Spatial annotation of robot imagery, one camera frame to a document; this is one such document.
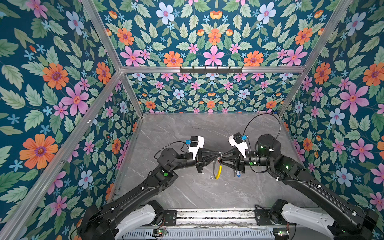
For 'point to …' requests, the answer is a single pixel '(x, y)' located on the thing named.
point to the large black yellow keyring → (219, 171)
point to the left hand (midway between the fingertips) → (221, 154)
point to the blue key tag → (238, 174)
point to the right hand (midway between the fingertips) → (220, 158)
